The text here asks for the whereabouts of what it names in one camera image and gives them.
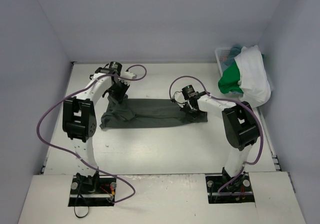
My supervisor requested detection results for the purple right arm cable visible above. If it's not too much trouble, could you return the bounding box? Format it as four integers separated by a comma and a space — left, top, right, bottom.
169, 76, 264, 194

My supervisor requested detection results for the black loop cable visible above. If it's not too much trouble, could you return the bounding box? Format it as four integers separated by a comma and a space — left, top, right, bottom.
73, 183, 91, 219

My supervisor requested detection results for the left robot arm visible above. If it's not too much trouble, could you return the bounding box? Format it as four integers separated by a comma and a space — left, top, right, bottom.
62, 62, 137, 194

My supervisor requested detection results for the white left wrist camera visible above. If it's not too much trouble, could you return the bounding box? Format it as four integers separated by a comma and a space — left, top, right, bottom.
120, 71, 137, 82

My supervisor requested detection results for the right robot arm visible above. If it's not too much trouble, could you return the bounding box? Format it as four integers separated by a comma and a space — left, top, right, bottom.
174, 85, 261, 190

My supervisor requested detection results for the white t shirt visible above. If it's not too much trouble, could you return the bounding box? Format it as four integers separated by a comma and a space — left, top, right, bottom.
234, 45, 272, 108

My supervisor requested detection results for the grey t shirt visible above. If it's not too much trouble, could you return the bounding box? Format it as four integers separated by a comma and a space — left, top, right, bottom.
100, 95, 208, 130

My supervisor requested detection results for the light blue garment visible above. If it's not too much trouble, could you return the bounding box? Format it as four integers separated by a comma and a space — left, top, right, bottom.
223, 44, 242, 66

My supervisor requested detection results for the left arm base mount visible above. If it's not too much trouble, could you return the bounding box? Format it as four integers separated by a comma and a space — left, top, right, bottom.
68, 176, 117, 207

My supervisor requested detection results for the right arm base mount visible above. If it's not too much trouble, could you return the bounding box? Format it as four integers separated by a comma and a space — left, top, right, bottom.
205, 173, 255, 204

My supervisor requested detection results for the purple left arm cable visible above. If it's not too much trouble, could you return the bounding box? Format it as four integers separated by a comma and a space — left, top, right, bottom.
36, 65, 147, 204

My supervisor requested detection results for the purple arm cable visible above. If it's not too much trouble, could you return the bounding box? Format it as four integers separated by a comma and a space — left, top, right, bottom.
36, 65, 147, 204
169, 76, 264, 194

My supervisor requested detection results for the white laundry basket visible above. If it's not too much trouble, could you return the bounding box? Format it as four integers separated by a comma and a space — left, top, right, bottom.
215, 48, 265, 97

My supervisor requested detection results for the green t shirt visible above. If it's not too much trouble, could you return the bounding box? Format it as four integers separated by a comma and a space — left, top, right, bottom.
217, 54, 265, 95

